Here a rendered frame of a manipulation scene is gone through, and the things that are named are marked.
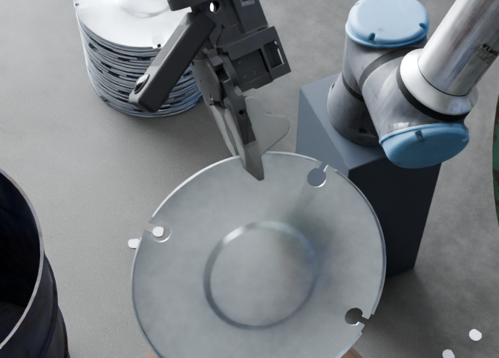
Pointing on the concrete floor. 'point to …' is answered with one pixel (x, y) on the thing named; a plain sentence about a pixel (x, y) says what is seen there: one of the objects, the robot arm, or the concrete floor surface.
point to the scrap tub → (26, 282)
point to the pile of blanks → (131, 76)
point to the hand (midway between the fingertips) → (249, 171)
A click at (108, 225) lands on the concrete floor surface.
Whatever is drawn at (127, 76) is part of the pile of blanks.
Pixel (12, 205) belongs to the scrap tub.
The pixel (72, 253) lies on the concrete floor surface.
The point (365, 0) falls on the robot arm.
